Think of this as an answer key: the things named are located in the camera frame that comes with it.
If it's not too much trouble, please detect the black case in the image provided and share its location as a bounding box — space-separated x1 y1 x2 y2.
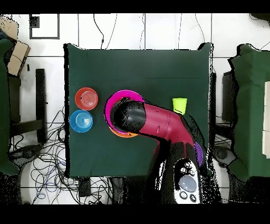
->
221 71 235 123

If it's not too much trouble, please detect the black stand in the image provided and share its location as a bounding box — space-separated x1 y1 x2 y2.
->
8 68 47 144

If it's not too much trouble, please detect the large orange bowl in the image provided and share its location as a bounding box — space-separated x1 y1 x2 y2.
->
109 126 139 138

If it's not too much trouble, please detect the small blue bowl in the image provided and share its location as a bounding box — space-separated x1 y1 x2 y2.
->
69 109 94 134

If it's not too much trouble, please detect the large pink bowl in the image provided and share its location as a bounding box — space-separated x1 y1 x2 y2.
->
104 89 145 133

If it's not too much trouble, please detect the small red bowl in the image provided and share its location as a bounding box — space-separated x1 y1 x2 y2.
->
74 87 99 111

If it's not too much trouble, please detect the black floor cable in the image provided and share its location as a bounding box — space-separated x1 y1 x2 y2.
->
93 13 105 50

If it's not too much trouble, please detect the grey floor stand base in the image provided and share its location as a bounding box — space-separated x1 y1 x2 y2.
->
9 143 44 167
211 145 236 169

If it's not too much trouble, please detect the green cup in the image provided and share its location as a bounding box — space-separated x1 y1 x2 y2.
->
172 97 188 116

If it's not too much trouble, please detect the black power adapter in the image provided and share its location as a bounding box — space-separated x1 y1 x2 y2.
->
78 178 92 198

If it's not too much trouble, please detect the cardboard box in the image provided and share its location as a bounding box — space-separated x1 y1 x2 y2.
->
6 40 32 77
0 15 20 40

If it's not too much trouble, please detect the black floor frame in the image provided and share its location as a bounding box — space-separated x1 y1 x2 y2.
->
29 13 60 40

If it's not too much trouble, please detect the white box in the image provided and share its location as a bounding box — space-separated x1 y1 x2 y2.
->
262 81 270 159

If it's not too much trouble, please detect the dark green tablecloth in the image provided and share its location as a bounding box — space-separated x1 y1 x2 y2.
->
0 39 20 176
63 42 214 178
227 43 270 182

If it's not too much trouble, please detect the purple bowl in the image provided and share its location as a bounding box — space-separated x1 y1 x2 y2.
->
194 141 204 166

